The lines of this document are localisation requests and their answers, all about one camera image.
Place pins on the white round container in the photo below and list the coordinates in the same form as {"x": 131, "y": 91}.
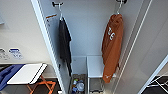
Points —
{"x": 80, "y": 87}

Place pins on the black wardrobe hook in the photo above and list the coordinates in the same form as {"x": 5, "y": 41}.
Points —
{"x": 56, "y": 4}
{"x": 120, "y": 1}

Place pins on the grey storage basket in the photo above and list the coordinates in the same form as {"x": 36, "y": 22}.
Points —
{"x": 74, "y": 89}

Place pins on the white wall sign blue header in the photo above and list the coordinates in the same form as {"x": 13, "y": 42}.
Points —
{"x": 15, "y": 53}

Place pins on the grey wall shelf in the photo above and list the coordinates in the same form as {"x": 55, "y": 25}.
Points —
{"x": 1, "y": 20}

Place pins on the white inner box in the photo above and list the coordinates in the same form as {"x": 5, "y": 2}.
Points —
{"x": 96, "y": 65}

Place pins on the black t-shirt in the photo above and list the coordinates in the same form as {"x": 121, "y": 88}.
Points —
{"x": 65, "y": 40}

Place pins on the grey storage bin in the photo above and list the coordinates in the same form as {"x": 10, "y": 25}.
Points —
{"x": 96, "y": 86}

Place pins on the white sticker with orange stripe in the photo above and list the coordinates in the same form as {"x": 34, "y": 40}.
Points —
{"x": 50, "y": 16}

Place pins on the white wardrobe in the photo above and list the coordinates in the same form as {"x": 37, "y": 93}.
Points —
{"x": 86, "y": 26}

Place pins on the white table with orange legs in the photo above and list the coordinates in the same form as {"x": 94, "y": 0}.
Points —
{"x": 28, "y": 73}

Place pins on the orange hoodie with white print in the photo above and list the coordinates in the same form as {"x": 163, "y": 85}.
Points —
{"x": 111, "y": 43}

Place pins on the white clothes hanger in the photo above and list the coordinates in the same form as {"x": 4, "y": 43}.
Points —
{"x": 119, "y": 8}
{"x": 60, "y": 13}

